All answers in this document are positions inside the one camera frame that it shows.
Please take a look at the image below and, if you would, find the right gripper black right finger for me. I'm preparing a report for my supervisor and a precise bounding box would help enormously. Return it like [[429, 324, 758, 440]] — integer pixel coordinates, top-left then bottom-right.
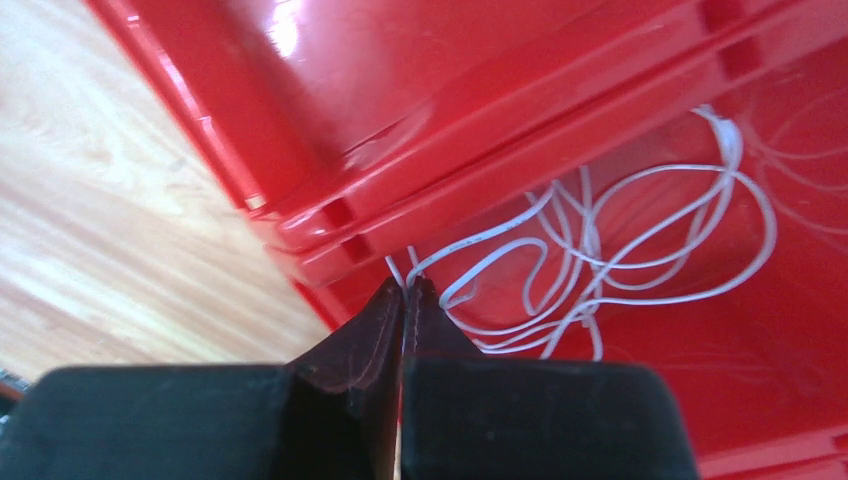
[[400, 278, 699, 479]]

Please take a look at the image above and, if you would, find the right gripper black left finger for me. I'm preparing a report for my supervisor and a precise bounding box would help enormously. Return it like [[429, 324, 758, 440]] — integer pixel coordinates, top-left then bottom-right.
[[1, 280, 404, 479]]

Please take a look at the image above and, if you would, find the red compartment tray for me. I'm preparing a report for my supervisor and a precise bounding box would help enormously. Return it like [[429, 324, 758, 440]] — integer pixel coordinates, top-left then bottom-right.
[[90, 1, 847, 479]]

